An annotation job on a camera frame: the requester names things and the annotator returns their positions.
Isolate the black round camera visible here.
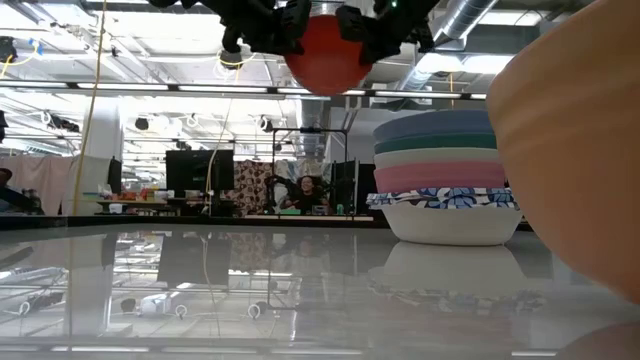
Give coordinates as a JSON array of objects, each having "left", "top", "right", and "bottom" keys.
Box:
[{"left": 218, "top": 48, "right": 245, "bottom": 71}]

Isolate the black frame beam with lights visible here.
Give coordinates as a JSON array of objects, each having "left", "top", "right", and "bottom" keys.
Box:
[{"left": 0, "top": 80, "right": 489, "bottom": 101}]

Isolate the small black monitor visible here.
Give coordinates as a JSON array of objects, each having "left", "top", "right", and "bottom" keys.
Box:
[{"left": 106, "top": 157, "right": 124, "bottom": 196}]

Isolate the person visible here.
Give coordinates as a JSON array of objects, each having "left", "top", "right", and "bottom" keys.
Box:
[
  {"left": 278, "top": 174, "right": 335, "bottom": 216},
  {"left": 0, "top": 167, "right": 46, "bottom": 216}
]

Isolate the yellow hanging cable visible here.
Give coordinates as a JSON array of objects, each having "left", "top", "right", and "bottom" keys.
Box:
[
  {"left": 203, "top": 47, "right": 259, "bottom": 201},
  {"left": 69, "top": 0, "right": 109, "bottom": 217}
]

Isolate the coral red plastic bowl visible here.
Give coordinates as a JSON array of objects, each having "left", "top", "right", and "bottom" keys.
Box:
[{"left": 283, "top": 13, "right": 374, "bottom": 98}]

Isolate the pink hanging cloth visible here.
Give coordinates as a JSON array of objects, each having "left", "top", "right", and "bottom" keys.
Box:
[{"left": 0, "top": 154, "right": 76, "bottom": 216}]

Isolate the blue patterned paper bowl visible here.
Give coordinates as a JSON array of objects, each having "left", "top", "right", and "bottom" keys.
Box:
[
  {"left": 366, "top": 186, "right": 519, "bottom": 202},
  {"left": 365, "top": 192, "right": 525, "bottom": 247}
]

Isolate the cream plastic bowl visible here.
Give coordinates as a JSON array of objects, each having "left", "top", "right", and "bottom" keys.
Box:
[{"left": 373, "top": 147, "right": 502, "bottom": 171}]

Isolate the brown patterned cloth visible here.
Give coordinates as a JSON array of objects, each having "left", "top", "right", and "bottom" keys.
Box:
[{"left": 232, "top": 159, "right": 274, "bottom": 217}]

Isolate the teal plastic bowl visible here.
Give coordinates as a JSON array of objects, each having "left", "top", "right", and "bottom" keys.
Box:
[{"left": 373, "top": 131, "right": 499, "bottom": 155}]

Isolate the black metal stand frame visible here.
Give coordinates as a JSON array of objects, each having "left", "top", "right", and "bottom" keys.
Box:
[{"left": 269, "top": 126, "right": 359, "bottom": 221}]

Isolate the blue plastic bowl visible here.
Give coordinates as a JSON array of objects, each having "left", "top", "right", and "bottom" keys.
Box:
[{"left": 372, "top": 109, "right": 496, "bottom": 144}]

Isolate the pink plastic bowl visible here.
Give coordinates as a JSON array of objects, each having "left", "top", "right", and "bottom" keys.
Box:
[{"left": 373, "top": 160, "right": 507, "bottom": 195}]

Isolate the wooden table top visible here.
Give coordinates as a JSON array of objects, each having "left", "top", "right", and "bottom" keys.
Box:
[{"left": 243, "top": 214, "right": 375, "bottom": 222}]

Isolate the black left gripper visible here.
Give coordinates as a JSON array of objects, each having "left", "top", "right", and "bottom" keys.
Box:
[{"left": 199, "top": 0, "right": 312, "bottom": 56}]

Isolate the cluttered work table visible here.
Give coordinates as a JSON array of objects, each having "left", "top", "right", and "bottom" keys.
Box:
[{"left": 82, "top": 185, "right": 216, "bottom": 217}]

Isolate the peach plastic bowl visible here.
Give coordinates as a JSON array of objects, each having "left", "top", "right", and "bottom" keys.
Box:
[{"left": 485, "top": 0, "right": 640, "bottom": 307}]

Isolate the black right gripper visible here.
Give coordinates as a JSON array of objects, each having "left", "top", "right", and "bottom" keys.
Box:
[{"left": 335, "top": 0, "right": 441, "bottom": 65}]

